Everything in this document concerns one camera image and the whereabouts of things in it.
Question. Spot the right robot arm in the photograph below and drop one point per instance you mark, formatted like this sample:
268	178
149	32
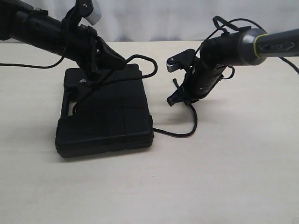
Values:
247	47

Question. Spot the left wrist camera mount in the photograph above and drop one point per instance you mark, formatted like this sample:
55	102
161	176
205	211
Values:
87	9

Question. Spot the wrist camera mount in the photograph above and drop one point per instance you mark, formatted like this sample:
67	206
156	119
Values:
180	61
87	9

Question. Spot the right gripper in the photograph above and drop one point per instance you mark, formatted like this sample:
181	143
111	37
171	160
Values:
197	84

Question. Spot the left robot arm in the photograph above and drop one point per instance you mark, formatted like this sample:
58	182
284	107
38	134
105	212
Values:
22	22

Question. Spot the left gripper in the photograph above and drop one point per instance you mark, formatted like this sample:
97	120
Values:
88	50

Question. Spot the black plastic carrying case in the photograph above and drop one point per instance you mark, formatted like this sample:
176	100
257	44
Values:
114	118

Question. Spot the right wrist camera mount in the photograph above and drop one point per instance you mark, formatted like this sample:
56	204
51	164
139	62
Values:
180	61

